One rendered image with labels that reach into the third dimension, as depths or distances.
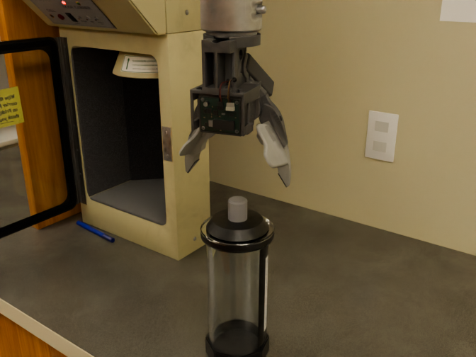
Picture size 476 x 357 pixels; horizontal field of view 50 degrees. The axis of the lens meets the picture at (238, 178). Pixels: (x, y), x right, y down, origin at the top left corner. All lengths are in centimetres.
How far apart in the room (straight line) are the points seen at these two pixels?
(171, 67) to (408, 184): 62
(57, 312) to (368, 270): 62
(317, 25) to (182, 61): 40
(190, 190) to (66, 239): 34
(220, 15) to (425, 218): 81
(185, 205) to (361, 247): 41
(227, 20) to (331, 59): 67
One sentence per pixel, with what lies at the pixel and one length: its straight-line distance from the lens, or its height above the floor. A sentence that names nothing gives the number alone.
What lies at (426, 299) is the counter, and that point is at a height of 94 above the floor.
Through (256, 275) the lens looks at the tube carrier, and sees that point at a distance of 75.
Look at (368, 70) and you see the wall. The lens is 123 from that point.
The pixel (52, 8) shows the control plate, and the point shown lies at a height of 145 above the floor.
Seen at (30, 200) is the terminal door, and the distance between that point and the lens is 121.
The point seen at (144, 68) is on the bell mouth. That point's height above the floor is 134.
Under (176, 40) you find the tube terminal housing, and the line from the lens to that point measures 98.
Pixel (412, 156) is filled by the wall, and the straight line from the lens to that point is 123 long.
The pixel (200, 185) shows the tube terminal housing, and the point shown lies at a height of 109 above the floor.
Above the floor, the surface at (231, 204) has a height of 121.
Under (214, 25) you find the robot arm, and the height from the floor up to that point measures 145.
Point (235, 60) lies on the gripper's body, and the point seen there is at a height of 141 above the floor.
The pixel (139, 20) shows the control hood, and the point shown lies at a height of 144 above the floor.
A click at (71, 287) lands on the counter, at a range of 108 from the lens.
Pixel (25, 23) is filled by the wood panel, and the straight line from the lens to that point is 122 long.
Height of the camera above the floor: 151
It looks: 22 degrees down
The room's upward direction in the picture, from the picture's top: straight up
